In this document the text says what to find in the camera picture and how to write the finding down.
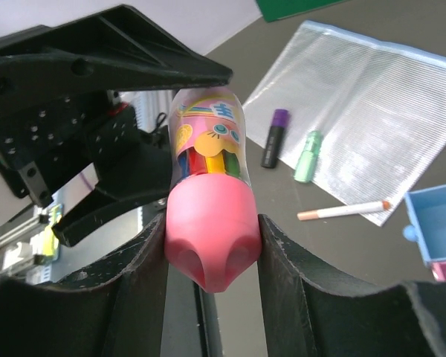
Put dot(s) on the green highlighter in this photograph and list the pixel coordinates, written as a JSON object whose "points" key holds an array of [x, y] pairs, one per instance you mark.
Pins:
{"points": [[307, 162]]}

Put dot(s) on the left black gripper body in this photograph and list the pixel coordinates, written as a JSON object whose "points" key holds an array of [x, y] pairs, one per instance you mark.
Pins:
{"points": [[91, 144]]}

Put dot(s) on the green lever arch binder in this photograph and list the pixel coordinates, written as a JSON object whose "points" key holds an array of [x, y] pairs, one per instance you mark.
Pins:
{"points": [[275, 10]]}

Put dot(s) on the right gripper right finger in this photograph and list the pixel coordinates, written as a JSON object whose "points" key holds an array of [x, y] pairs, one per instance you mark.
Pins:
{"points": [[311, 308]]}

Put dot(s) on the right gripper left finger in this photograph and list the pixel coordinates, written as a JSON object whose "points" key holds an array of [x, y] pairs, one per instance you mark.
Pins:
{"points": [[112, 307]]}

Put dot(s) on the purple capped black highlighter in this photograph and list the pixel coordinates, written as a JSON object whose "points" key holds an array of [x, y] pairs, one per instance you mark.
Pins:
{"points": [[275, 138]]}

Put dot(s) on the clear mesh zipper pouch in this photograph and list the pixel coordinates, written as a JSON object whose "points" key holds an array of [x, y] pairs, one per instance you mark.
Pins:
{"points": [[380, 106]]}

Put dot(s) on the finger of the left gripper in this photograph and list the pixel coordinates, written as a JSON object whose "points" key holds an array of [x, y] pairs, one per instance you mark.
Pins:
{"points": [[115, 49], [115, 208]]}

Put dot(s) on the white peach pencil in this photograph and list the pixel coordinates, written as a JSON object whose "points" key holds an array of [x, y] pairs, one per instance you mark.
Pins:
{"points": [[346, 210]]}

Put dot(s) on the pink capped crayon tube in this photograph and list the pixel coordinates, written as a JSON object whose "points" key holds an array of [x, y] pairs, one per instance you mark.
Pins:
{"points": [[212, 228]]}

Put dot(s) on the light blue drawer bin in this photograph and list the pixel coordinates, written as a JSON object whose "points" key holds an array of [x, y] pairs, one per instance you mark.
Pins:
{"points": [[426, 211]]}

